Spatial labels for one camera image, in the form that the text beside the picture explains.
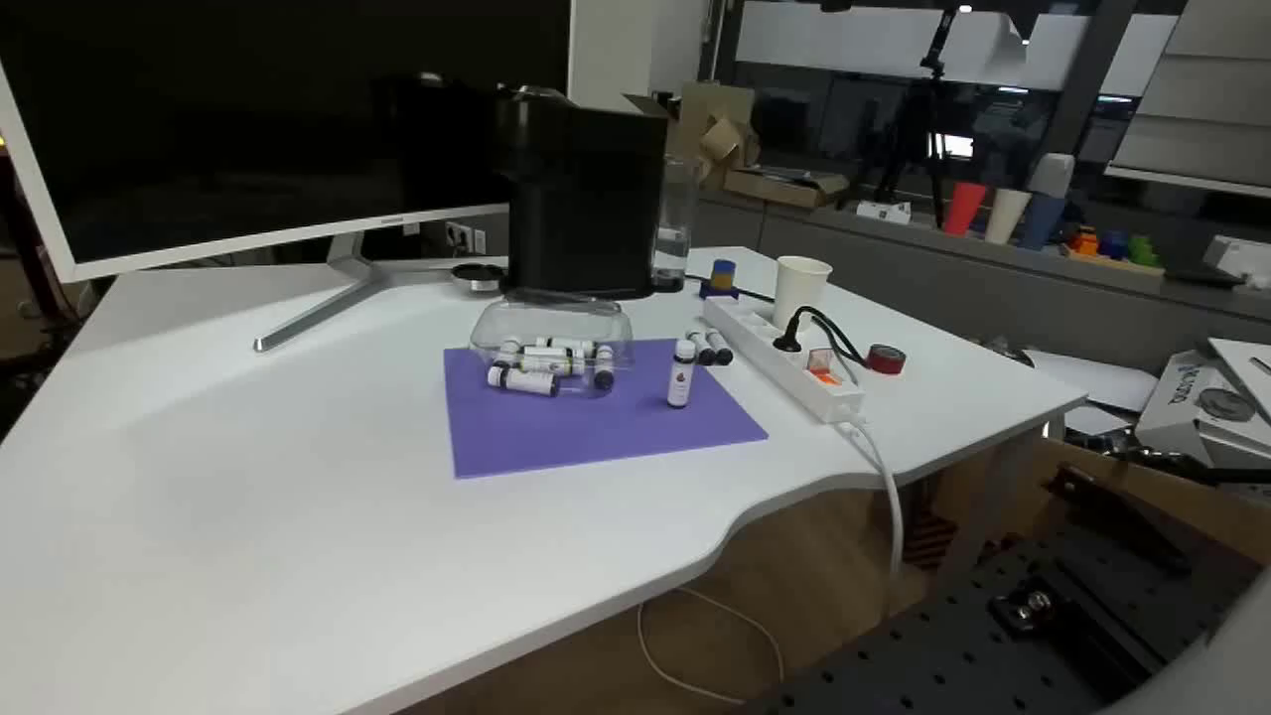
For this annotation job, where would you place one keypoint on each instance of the small blue yellow object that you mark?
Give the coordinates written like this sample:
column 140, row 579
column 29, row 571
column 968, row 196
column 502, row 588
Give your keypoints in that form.
column 719, row 276

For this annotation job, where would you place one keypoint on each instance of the brown cardboard box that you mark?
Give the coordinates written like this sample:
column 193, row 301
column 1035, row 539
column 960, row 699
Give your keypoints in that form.
column 707, row 134

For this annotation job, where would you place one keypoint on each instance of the white monitor stand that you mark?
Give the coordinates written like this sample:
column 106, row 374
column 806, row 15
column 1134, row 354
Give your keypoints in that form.
column 329, row 301

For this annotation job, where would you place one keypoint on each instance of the clear plastic bowl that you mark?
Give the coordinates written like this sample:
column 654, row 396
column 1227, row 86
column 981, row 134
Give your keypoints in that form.
column 548, row 323

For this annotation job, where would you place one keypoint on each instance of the clear water bottle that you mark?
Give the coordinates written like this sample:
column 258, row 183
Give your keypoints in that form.
column 676, row 220

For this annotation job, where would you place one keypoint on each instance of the white power strip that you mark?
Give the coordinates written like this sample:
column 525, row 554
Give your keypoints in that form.
column 776, row 359

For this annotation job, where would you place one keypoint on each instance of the red plastic cup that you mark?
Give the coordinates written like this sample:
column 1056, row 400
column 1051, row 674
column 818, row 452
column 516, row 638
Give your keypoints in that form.
column 968, row 208

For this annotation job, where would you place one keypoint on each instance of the white curved monitor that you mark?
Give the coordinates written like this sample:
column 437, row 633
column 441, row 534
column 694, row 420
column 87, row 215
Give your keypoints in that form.
column 263, row 119

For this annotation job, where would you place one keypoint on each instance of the red tape roll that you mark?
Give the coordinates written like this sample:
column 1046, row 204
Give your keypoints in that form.
column 883, row 359

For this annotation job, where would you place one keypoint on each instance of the round dark metal disc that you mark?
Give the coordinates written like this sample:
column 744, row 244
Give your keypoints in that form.
column 474, row 276

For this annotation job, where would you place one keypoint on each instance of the black perforated metal plate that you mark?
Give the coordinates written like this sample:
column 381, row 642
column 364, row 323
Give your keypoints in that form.
column 1007, row 638

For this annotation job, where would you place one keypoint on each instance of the white plastic cup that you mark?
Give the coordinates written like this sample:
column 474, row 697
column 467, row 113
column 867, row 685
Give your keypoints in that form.
column 1007, row 215

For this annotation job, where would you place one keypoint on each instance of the blue plastic cup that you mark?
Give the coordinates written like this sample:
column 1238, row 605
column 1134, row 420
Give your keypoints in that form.
column 1043, row 220

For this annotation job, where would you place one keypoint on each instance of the black coffee machine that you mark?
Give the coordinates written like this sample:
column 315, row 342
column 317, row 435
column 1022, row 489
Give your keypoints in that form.
column 582, row 199

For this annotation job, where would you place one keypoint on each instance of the black power plug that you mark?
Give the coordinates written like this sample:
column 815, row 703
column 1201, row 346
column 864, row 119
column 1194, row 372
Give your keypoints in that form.
column 790, row 331

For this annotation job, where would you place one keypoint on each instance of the purple paper mat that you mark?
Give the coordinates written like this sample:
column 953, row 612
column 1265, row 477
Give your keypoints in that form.
column 582, row 424

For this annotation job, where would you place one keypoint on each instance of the black camera tripod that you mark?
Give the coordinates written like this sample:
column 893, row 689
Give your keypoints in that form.
column 933, row 94

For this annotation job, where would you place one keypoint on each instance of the white paper cup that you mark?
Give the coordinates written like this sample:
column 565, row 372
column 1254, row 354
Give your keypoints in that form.
column 799, row 289

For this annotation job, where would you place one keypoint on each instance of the stack of printed papers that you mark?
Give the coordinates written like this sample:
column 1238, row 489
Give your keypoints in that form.
column 1211, row 403

